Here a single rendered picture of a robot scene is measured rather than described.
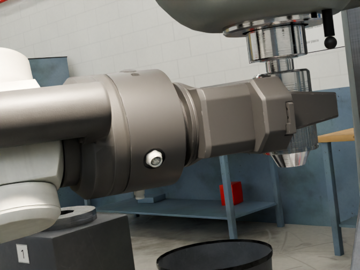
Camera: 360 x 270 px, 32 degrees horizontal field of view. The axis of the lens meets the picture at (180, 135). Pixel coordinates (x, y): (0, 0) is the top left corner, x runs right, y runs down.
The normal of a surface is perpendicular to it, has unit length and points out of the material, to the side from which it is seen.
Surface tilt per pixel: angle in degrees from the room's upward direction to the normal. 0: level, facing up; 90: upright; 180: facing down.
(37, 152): 68
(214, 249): 86
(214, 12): 148
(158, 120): 82
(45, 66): 90
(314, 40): 90
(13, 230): 158
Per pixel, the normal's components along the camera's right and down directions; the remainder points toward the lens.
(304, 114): 0.40, 0.00
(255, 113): -0.91, 0.13
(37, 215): 0.66, 0.38
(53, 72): 0.69, -0.05
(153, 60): -0.72, 0.13
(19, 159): 0.33, -0.37
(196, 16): -0.30, 0.91
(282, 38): 0.05, 0.04
